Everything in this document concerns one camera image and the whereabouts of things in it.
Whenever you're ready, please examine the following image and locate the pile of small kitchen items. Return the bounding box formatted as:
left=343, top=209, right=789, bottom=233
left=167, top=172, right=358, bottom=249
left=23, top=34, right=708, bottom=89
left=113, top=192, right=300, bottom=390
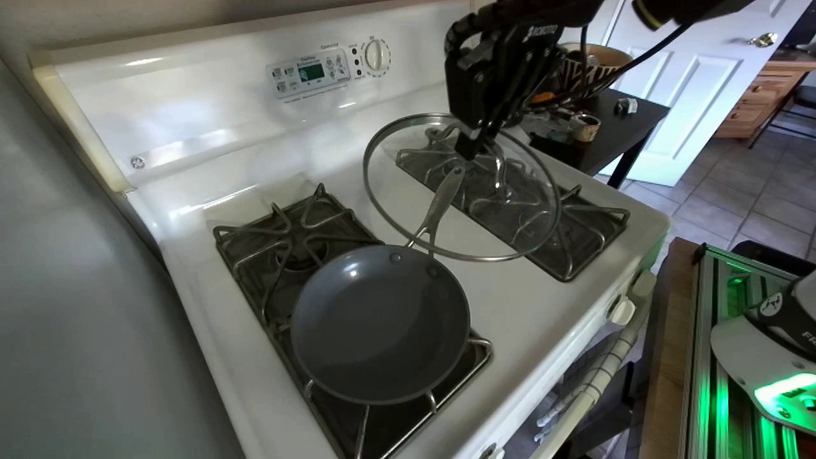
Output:
left=521, top=101, right=576, bottom=142

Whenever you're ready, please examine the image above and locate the white and black robot base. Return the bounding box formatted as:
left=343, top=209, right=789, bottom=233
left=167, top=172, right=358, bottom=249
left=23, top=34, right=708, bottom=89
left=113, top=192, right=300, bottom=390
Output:
left=708, top=270, right=816, bottom=436

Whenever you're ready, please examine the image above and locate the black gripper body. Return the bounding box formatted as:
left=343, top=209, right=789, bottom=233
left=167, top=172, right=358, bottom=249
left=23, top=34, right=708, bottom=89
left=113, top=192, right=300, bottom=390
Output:
left=442, top=10, right=567, bottom=133

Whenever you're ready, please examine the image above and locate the small brown round cup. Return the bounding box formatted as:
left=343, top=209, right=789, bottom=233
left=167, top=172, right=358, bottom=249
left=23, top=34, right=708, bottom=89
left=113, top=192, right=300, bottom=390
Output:
left=568, top=109, right=605, bottom=146

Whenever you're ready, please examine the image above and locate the black side table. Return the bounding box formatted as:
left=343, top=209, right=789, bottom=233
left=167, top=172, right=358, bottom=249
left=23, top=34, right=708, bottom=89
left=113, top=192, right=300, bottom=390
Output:
left=518, top=80, right=673, bottom=192

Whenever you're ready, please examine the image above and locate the wooden cabinet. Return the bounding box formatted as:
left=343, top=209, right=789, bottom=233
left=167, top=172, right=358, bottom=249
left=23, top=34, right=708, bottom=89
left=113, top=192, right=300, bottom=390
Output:
left=714, top=48, right=816, bottom=142

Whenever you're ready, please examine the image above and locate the gray frying pan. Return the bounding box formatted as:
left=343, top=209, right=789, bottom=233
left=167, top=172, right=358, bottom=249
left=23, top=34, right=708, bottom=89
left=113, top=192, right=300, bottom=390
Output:
left=288, top=163, right=474, bottom=407

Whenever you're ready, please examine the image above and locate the green lit metal frame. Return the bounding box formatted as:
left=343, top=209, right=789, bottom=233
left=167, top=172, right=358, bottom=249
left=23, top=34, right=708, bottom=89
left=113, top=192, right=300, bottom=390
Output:
left=687, top=242, right=816, bottom=459

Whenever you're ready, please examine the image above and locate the zebra pattern bowl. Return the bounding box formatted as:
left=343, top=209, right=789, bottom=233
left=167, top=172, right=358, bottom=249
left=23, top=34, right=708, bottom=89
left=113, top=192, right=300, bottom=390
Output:
left=555, top=42, right=638, bottom=98

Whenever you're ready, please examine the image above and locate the clear glass pan lid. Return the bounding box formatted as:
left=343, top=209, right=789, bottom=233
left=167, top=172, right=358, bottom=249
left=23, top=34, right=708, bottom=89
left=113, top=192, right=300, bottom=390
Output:
left=363, top=113, right=563, bottom=265

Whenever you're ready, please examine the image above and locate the white panel door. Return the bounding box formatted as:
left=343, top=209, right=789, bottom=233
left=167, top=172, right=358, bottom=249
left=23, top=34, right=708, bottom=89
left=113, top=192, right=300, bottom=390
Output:
left=585, top=0, right=805, bottom=189

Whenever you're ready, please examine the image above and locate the black cast iron burner grate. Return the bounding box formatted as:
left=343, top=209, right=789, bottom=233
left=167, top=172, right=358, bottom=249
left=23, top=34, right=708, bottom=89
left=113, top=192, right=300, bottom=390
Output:
left=392, top=126, right=632, bottom=286
left=211, top=181, right=494, bottom=459

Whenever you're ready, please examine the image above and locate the white oven door handle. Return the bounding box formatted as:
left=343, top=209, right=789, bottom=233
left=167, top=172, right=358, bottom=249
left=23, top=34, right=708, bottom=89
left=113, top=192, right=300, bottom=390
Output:
left=531, top=291, right=656, bottom=459

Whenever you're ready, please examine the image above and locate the white gas stove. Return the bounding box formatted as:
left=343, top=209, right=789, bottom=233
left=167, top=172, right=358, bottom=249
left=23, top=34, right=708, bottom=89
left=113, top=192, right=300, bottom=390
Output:
left=28, top=0, right=673, bottom=459

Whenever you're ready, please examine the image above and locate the brown wooden board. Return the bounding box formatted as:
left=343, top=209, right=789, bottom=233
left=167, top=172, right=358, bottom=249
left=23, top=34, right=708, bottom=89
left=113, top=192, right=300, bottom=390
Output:
left=635, top=237, right=703, bottom=459

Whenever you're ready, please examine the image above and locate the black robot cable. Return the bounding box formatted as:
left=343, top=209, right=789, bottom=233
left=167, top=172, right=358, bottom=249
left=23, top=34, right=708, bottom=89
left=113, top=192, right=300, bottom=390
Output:
left=543, top=16, right=701, bottom=108

